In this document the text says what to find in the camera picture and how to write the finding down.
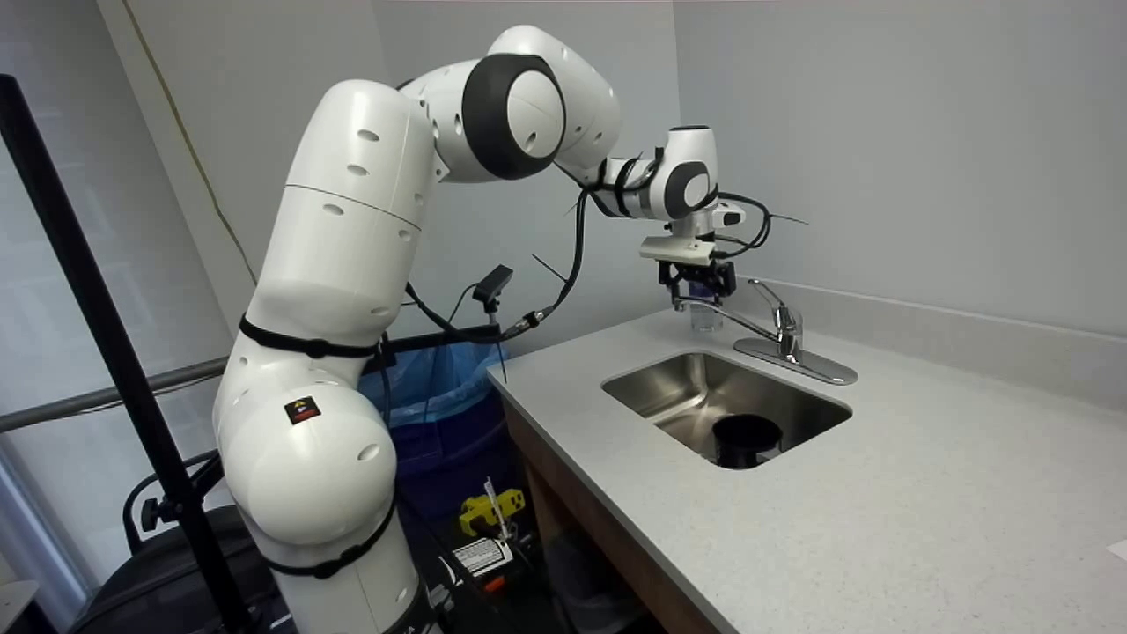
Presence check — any black clip-on camera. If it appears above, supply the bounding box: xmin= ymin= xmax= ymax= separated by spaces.
xmin=468 ymin=260 xmax=517 ymax=319

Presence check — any yellow tool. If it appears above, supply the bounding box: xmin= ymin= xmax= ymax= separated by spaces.
xmin=454 ymin=483 xmax=531 ymax=541

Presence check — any grey metal rail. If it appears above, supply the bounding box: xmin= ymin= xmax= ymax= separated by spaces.
xmin=0 ymin=355 xmax=232 ymax=434

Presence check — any brown wooden cabinet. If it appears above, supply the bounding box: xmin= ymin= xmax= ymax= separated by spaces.
xmin=499 ymin=393 xmax=722 ymax=634

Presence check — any stainless steel sink basin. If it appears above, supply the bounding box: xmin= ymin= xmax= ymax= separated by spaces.
xmin=600 ymin=345 xmax=855 ymax=474

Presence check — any long black arm cable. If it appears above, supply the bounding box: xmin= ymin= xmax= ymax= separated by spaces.
xmin=400 ymin=178 xmax=600 ymax=345

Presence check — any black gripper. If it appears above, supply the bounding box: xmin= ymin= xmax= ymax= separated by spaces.
xmin=656 ymin=256 xmax=744 ymax=306

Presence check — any black stand pole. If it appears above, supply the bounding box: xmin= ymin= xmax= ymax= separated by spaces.
xmin=0 ymin=69 xmax=258 ymax=634

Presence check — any short black wrist cable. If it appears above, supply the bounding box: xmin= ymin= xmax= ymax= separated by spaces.
xmin=710 ymin=188 xmax=779 ymax=260

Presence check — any chrome sink faucet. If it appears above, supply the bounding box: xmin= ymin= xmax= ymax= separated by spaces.
xmin=716 ymin=273 xmax=864 ymax=387

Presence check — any blue lined trash bin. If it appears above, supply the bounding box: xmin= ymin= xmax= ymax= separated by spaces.
xmin=352 ymin=325 xmax=526 ymax=544

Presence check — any white labelled box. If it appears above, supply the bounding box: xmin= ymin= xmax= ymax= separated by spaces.
xmin=447 ymin=532 xmax=521 ymax=583

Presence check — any black equipment case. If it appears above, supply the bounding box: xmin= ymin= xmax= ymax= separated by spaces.
xmin=67 ymin=446 xmax=292 ymax=634

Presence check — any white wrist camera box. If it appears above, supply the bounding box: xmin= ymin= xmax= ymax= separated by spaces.
xmin=637 ymin=230 xmax=722 ymax=270

